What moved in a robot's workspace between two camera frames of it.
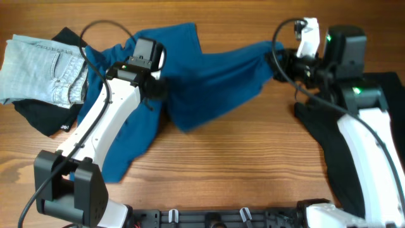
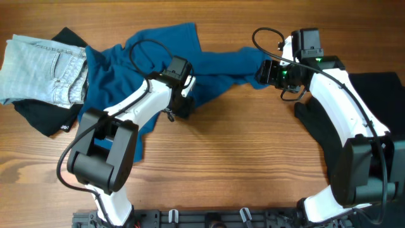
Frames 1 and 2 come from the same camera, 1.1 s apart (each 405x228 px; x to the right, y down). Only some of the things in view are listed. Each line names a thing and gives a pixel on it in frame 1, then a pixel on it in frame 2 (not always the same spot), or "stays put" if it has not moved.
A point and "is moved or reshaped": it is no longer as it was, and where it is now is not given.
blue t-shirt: x=197 y=79 is moved or reshaped
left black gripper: x=164 y=87 → x=186 y=109
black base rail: x=237 y=218 stays put
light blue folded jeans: x=44 y=71 stays put
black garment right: x=323 y=121 stays put
